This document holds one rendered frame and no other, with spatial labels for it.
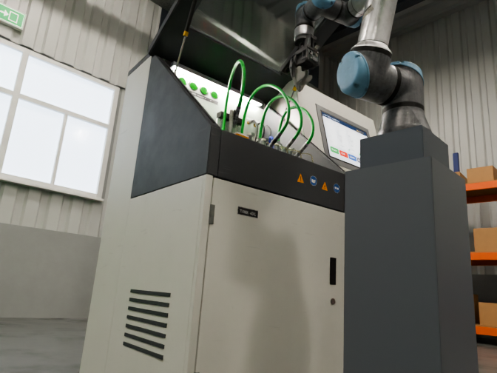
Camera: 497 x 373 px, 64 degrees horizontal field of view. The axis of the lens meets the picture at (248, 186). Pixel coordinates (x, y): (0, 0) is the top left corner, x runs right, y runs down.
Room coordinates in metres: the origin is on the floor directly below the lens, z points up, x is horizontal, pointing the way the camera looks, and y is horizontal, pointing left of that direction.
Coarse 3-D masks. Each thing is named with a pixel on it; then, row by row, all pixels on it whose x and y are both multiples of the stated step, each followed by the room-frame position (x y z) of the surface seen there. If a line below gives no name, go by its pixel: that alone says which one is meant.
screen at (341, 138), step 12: (324, 108) 1.99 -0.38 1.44; (324, 120) 1.96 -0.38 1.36; (336, 120) 2.03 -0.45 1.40; (348, 120) 2.12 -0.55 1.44; (324, 132) 1.93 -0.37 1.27; (336, 132) 2.00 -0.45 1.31; (348, 132) 2.08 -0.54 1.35; (360, 132) 2.16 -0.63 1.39; (324, 144) 1.90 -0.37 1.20; (336, 144) 1.97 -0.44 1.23; (348, 144) 2.05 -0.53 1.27; (336, 156) 1.94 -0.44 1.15; (348, 156) 2.02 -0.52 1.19; (348, 168) 1.99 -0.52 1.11
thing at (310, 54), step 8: (296, 40) 1.34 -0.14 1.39; (304, 40) 1.33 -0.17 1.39; (312, 40) 1.32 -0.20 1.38; (304, 48) 1.30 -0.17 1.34; (312, 48) 1.31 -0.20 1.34; (296, 56) 1.34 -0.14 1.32; (304, 56) 1.30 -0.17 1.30; (312, 56) 1.31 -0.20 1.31; (296, 64) 1.35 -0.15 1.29; (304, 64) 1.34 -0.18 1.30; (312, 64) 1.33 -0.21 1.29
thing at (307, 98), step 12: (288, 84) 1.92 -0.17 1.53; (300, 96) 1.88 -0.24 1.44; (312, 96) 1.95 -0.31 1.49; (324, 96) 2.02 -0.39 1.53; (276, 108) 1.99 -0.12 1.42; (312, 108) 1.92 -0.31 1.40; (336, 108) 2.07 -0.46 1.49; (348, 108) 2.16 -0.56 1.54; (360, 120) 2.21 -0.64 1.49; (372, 120) 2.31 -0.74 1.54; (372, 132) 2.26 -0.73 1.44
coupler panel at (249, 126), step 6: (246, 114) 1.92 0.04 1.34; (252, 114) 1.95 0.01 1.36; (246, 120) 1.93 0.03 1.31; (258, 120) 1.97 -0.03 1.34; (246, 126) 1.93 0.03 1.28; (252, 126) 1.95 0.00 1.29; (258, 126) 1.98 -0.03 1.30; (246, 132) 1.93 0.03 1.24; (258, 132) 1.98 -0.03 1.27; (252, 138) 1.95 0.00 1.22
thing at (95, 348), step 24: (144, 72) 1.67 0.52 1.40; (144, 96) 1.64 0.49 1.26; (120, 144) 1.81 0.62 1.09; (120, 168) 1.77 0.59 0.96; (120, 192) 1.73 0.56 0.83; (120, 216) 1.69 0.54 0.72; (120, 240) 1.66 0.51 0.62; (120, 264) 1.63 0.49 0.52; (96, 288) 1.81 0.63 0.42; (96, 312) 1.77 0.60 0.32; (96, 336) 1.74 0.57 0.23; (96, 360) 1.71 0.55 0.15
